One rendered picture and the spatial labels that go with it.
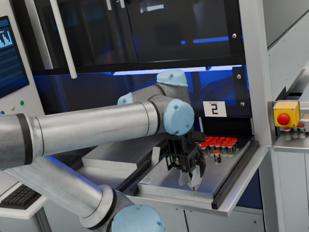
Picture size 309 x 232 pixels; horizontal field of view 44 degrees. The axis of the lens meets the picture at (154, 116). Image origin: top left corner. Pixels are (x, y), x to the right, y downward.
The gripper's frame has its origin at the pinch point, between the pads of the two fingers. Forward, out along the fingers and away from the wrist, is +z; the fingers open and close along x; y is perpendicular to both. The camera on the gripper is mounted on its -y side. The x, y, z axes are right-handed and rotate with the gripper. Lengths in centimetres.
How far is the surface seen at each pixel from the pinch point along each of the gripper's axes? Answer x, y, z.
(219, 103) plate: -4.7, -35.9, -11.9
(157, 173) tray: -19.5, -10.0, 4.1
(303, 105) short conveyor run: 20, -56, -4
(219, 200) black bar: 7.9, 1.9, 2.5
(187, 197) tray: -2.5, 1.5, 3.6
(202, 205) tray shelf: 2.8, 2.9, 4.5
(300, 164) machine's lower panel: 12, -78, 35
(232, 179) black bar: 8.0, -9.4, 2.5
